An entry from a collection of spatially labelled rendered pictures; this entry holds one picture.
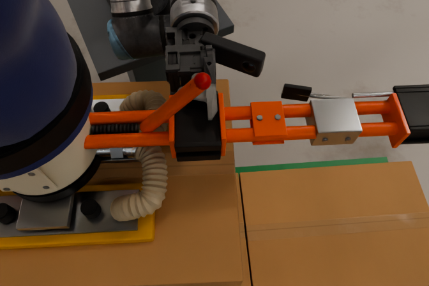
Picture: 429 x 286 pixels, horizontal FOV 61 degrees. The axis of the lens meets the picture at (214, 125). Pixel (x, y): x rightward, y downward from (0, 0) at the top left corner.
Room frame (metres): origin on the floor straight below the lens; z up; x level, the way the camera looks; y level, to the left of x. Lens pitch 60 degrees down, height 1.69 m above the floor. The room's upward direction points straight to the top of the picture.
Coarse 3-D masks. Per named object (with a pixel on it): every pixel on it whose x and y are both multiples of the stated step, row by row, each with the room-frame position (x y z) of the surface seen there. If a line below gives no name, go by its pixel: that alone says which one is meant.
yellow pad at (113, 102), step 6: (96, 96) 0.41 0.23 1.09; (102, 96) 0.41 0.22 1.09; (108, 96) 0.41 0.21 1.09; (114, 96) 0.41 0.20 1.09; (120, 96) 0.41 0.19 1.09; (126, 96) 0.41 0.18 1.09; (96, 102) 0.40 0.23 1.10; (102, 102) 0.38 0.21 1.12; (108, 102) 0.40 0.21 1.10; (114, 102) 0.40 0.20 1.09; (120, 102) 0.40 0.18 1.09; (96, 108) 0.37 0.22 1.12; (102, 108) 0.37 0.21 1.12; (108, 108) 0.37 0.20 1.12; (114, 108) 0.38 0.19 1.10
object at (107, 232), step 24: (0, 192) 0.21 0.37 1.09; (96, 192) 0.21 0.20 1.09; (120, 192) 0.21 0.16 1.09; (0, 216) 0.16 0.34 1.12; (72, 216) 0.17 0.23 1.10; (96, 216) 0.17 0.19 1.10; (0, 240) 0.13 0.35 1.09; (24, 240) 0.13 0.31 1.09; (48, 240) 0.13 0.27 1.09; (72, 240) 0.13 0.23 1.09; (96, 240) 0.13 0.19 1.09; (120, 240) 0.14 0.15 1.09; (144, 240) 0.14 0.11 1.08
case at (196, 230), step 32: (224, 96) 0.43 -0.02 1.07; (224, 160) 0.28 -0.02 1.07; (192, 192) 0.22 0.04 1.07; (224, 192) 0.22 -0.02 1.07; (160, 224) 0.17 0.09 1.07; (192, 224) 0.17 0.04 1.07; (224, 224) 0.17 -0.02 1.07; (0, 256) 0.11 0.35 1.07; (32, 256) 0.11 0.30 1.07; (64, 256) 0.11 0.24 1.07; (96, 256) 0.11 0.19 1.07; (128, 256) 0.11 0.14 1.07; (160, 256) 0.11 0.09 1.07; (192, 256) 0.11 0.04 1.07; (224, 256) 0.11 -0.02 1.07
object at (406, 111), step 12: (396, 96) 0.33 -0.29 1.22; (408, 96) 0.33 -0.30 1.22; (420, 96) 0.33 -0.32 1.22; (396, 108) 0.31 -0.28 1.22; (408, 108) 0.30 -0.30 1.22; (420, 108) 0.30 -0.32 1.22; (384, 120) 0.31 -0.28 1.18; (396, 120) 0.29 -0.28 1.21; (408, 120) 0.28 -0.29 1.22; (420, 120) 0.28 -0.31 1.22; (408, 132) 0.26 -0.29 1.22; (420, 132) 0.27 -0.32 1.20; (396, 144) 0.26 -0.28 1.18
